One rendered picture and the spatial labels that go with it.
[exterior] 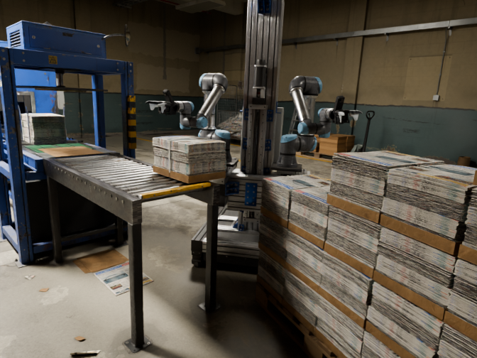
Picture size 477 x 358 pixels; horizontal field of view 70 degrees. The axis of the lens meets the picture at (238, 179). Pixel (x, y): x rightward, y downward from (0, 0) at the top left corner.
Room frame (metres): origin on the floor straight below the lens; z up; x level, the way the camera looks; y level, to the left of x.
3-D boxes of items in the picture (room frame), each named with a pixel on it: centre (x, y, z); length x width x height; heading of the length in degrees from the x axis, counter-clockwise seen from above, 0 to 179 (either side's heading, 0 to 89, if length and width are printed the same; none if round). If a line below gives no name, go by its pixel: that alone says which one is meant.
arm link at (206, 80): (2.66, 0.24, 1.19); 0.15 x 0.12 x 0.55; 55
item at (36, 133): (3.30, 1.91, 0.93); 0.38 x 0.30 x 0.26; 45
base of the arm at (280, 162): (2.50, -0.35, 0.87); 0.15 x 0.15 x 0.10
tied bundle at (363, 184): (1.47, -0.64, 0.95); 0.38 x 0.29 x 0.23; 120
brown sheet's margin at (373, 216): (1.47, -0.64, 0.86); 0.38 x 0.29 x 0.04; 120
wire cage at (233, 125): (10.11, 0.04, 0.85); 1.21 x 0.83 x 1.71; 45
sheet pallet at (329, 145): (8.30, -2.11, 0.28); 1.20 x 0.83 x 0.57; 45
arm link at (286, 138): (2.50, -0.36, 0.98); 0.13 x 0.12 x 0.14; 106
